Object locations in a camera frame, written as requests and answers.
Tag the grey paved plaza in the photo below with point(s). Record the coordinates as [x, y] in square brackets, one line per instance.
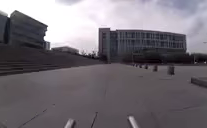
[104, 90]

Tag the low distant building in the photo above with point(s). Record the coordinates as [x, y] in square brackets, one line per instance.
[65, 49]

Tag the wide grey stone steps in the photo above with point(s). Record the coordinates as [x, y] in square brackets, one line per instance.
[27, 61]

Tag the robot's own part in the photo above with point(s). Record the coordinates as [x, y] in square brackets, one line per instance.
[133, 122]
[69, 123]

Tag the dark glass building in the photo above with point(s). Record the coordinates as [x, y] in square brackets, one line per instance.
[22, 30]

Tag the large pale grid-window building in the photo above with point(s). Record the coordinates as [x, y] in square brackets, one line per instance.
[141, 41]

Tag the dark hedge row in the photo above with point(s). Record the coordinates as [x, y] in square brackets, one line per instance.
[164, 56]

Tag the low grey kerb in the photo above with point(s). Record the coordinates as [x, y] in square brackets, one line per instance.
[202, 82]

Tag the row of bollards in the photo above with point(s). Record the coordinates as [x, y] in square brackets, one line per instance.
[170, 69]

